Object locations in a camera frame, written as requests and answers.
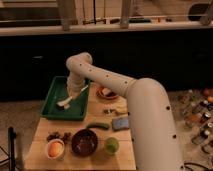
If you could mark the small dark item by banana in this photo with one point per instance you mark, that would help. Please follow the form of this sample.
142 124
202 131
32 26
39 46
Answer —
108 111

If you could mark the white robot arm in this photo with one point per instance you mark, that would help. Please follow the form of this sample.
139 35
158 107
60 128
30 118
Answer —
155 141

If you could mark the spice jar rack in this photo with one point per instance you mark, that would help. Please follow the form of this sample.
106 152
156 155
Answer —
198 117

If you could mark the green cup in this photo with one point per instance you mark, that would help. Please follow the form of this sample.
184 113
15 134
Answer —
111 145

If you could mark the green cucumber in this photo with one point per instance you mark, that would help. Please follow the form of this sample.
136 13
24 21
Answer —
103 126

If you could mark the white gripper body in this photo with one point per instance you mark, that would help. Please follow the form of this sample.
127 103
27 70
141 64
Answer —
74 89

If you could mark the dark red bowl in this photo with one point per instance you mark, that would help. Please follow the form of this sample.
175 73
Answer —
84 142

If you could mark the blue sponge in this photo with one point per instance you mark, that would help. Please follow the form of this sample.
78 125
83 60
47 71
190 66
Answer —
121 123

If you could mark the wooden block on plate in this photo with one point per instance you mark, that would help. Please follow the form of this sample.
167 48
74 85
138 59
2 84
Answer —
106 91

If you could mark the black stand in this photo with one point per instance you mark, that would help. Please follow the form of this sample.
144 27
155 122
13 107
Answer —
10 153

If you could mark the green plastic tray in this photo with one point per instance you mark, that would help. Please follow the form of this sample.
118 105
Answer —
77 108

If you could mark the white cup with orange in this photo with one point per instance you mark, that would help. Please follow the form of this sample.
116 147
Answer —
55 149

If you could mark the yellow banana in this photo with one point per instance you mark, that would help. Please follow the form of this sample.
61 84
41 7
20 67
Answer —
121 110

